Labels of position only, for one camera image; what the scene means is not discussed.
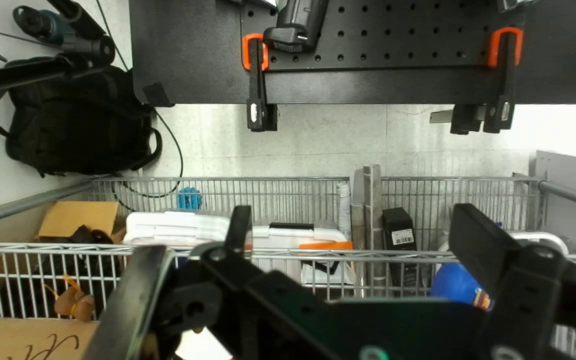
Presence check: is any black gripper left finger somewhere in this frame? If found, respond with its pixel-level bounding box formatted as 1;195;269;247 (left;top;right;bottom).
82;247;174;360

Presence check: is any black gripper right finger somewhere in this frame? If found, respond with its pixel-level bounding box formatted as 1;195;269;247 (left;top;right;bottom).
447;204;521;295

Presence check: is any white plastic container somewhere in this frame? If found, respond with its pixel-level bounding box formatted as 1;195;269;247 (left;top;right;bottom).
121;212;353;252

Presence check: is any small blue spool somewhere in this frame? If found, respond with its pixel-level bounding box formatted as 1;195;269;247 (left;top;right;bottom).
175;189;202;212

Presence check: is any large cardboard box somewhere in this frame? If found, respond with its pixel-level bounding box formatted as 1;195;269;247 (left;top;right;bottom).
0;318;96;360

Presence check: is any orange black clamp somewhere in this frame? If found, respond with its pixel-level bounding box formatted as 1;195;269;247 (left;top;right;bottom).
450;26;523;134
239;33;277;133

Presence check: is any black backpack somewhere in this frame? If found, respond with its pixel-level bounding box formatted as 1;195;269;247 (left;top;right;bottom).
0;58;161;177

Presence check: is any black table with clamps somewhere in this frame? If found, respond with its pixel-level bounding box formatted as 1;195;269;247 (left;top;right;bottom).
129;0;576;104

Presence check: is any wire metal shelf rack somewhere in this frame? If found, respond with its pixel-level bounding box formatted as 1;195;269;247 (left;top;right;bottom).
0;165;576;360

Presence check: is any black camera on stand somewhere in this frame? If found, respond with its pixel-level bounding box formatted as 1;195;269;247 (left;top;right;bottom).
0;0;117;100

